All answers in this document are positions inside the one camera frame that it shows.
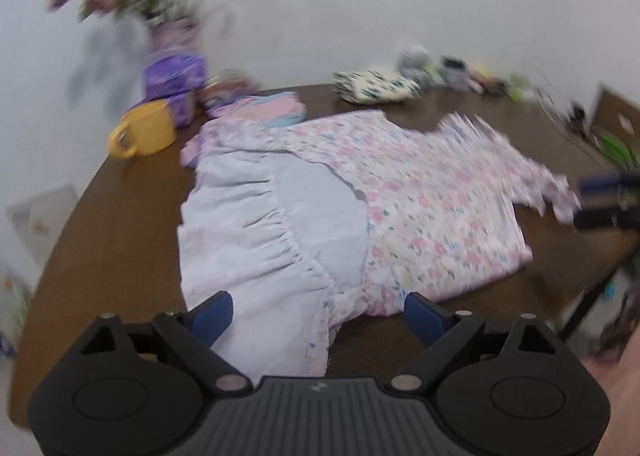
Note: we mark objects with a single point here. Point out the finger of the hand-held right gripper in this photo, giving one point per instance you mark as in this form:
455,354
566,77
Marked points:
605,184
607,220

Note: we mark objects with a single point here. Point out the mottled pink vase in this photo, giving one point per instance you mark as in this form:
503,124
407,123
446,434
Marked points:
175,36

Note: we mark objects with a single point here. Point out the cream green-flowered folded garment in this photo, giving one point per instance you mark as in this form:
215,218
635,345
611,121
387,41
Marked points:
375,84

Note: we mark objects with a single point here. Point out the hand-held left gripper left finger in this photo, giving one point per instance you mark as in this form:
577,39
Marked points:
212,318

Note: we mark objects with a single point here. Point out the clear plastic bag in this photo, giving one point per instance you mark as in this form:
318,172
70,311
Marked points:
227,86

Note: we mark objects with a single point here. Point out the brown cardboard piece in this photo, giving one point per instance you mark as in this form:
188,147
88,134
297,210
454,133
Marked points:
617,116

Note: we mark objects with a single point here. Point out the pink and blue garment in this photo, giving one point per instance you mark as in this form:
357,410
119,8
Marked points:
272,111

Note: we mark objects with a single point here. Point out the black table leg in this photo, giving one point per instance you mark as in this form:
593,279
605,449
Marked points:
585,301

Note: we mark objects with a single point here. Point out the dark cloth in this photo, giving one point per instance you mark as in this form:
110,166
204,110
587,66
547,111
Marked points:
620,321

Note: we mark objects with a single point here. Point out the green spray bottle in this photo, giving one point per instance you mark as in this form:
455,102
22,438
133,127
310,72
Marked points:
517,86

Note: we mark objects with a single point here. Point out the pink floral garment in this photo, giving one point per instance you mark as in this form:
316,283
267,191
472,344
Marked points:
425,206

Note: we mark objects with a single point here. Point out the small purple tissue pack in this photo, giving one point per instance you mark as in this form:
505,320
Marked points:
181,109

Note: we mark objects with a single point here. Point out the yellow mug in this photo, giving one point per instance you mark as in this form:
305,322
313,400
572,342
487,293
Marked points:
150,129

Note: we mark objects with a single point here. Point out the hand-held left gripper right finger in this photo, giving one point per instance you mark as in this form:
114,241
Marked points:
425,320

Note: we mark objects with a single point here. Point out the large purple tissue pack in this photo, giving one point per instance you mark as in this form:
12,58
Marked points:
175,74

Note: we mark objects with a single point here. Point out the white paper bag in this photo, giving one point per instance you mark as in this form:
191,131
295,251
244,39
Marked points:
42,221

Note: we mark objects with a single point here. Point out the person's right forearm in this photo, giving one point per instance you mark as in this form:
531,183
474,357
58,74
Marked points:
622,411

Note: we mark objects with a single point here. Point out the green pen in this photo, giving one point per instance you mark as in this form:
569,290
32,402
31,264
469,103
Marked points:
617,149

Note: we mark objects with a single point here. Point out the white robot speaker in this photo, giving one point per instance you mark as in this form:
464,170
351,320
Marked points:
415,59

